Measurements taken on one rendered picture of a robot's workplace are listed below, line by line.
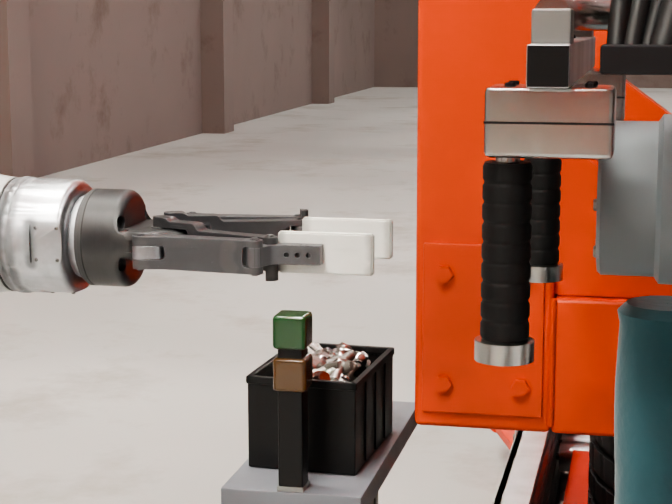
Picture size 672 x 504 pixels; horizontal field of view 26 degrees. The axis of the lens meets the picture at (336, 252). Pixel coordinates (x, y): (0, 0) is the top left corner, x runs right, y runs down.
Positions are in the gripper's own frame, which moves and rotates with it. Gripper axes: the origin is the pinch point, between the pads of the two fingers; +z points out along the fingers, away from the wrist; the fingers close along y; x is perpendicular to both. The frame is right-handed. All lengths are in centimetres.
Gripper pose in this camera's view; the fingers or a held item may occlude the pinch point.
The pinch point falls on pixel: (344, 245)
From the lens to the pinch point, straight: 108.3
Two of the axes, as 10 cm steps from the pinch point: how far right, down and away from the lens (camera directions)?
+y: -2.1, 1.6, -9.6
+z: 9.8, 0.3, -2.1
